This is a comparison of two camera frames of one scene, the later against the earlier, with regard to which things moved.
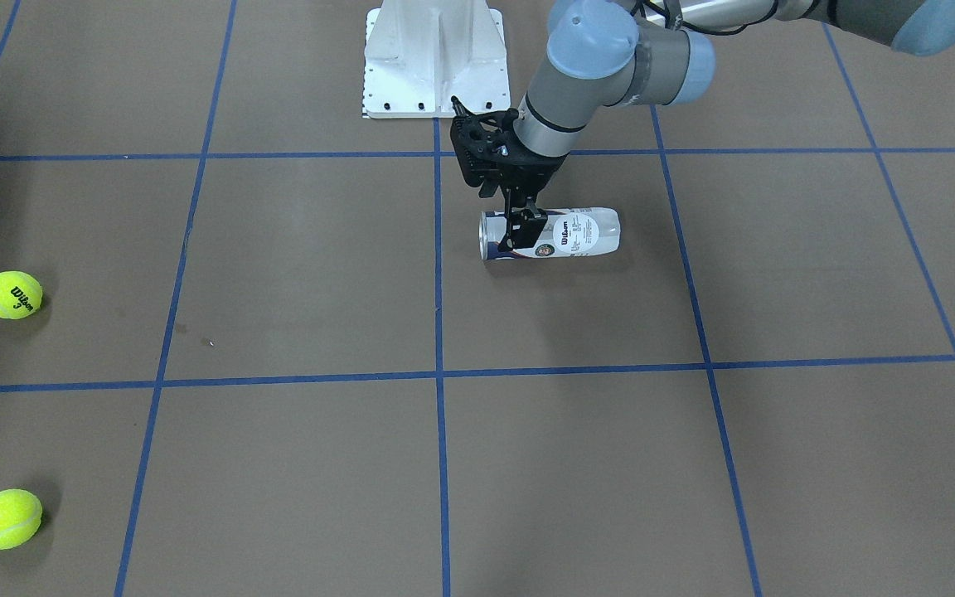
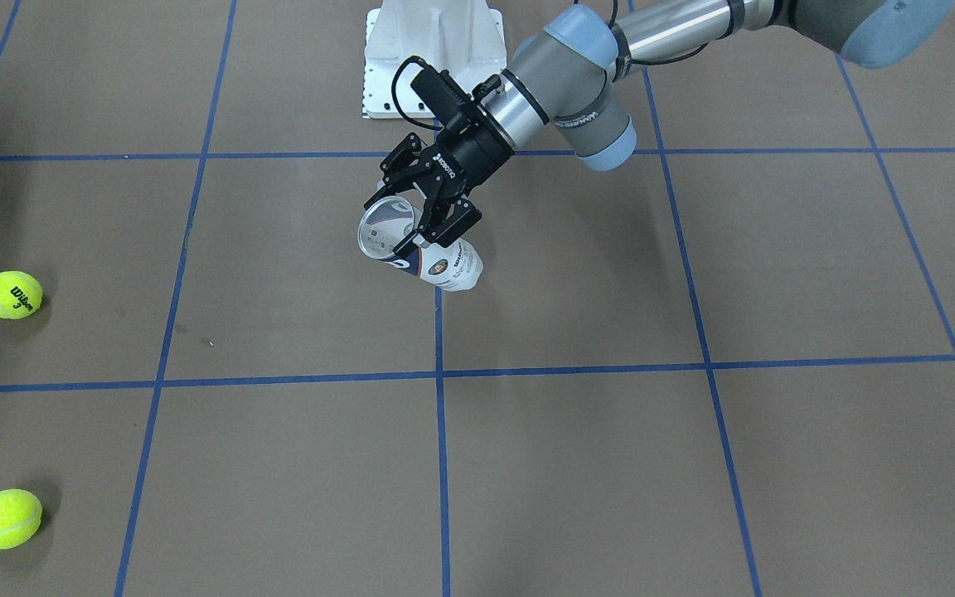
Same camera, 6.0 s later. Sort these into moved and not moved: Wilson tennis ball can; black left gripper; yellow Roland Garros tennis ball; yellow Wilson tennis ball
Moved: black left gripper; Wilson tennis ball can
Not moved: yellow Wilson tennis ball; yellow Roland Garros tennis ball
